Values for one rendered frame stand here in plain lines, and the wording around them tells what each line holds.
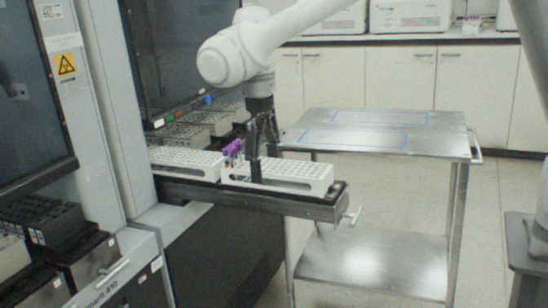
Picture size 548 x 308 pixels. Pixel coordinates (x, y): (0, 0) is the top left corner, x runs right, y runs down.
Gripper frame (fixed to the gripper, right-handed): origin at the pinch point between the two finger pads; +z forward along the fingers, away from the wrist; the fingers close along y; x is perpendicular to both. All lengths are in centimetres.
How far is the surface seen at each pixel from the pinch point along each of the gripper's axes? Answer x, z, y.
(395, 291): -32, 58, 30
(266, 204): -2.9, 7.6, -6.8
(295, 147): 1.2, 4.1, 25.2
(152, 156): 36.4, -0.2, -2.8
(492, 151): -70, 83, 233
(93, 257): 23.8, 7.0, -40.9
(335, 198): -20.9, 4.2, -3.9
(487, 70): -59, 21, 229
